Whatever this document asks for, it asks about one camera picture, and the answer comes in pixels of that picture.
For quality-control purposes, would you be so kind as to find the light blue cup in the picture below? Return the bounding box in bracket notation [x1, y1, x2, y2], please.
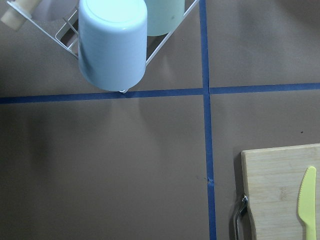
[78, 0, 148, 92]

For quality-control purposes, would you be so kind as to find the light green cup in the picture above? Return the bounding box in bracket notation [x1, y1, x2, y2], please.
[145, 0, 185, 37]

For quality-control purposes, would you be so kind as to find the wooden cutting board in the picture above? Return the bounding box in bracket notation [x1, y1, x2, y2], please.
[241, 144, 320, 240]

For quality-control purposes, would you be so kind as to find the yellow plastic knife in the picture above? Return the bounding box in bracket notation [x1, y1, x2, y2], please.
[297, 166, 317, 240]

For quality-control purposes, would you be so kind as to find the white wire cup rack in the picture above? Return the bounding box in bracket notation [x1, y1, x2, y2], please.
[6, 0, 201, 94]

